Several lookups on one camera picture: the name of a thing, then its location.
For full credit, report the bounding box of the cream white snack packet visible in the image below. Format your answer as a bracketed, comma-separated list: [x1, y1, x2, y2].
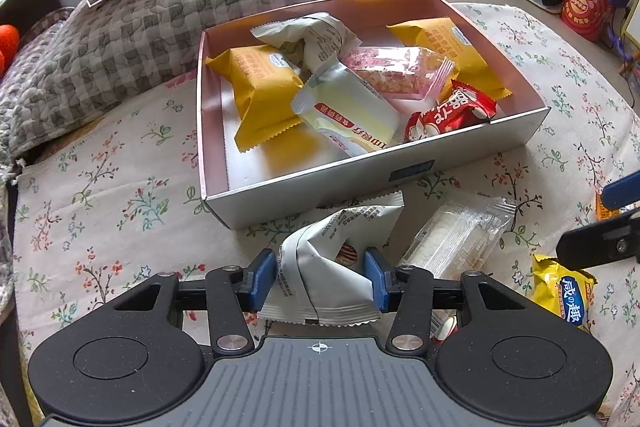
[290, 61, 409, 158]

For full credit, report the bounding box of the small orange pumpkin cushion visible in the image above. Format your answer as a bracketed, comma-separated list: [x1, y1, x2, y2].
[0, 24, 21, 76]

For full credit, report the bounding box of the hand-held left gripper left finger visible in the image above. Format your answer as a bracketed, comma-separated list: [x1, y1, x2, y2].
[115, 248, 278, 356]

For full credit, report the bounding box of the pink snack packet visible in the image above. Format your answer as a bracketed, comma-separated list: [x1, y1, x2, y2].
[339, 45, 455, 103]

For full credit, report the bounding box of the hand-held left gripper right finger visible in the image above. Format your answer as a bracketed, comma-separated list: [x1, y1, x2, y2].
[363, 246, 529, 354]

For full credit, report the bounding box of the small yellow blue label packet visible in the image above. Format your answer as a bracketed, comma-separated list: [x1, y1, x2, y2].
[530, 253, 600, 332]

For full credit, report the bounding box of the large yellow snack packet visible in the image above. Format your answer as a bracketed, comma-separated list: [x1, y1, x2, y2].
[204, 44, 306, 154]

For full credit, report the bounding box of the small red white snack packet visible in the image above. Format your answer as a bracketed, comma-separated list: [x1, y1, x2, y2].
[430, 311, 459, 342]

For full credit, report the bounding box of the red printed snack bag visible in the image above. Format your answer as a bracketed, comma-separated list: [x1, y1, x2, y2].
[560, 0, 615, 43]

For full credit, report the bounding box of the grey white snack packet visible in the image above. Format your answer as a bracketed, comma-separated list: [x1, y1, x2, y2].
[249, 11, 362, 76]
[257, 190, 405, 327]

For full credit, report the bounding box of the floral cloth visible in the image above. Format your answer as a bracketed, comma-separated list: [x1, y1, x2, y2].
[12, 2, 640, 427]

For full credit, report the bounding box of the orange snack packet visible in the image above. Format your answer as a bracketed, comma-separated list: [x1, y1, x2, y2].
[594, 192, 624, 222]

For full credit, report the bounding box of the white shallow cardboard box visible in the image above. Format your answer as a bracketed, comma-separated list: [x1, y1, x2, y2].
[196, 0, 553, 231]

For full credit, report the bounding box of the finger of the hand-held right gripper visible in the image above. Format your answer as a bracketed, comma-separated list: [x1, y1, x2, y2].
[601, 170, 640, 210]
[556, 208, 640, 269]

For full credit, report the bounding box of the clear white cake packet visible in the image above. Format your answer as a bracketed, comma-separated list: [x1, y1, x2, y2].
[397, 195, 518, 274]

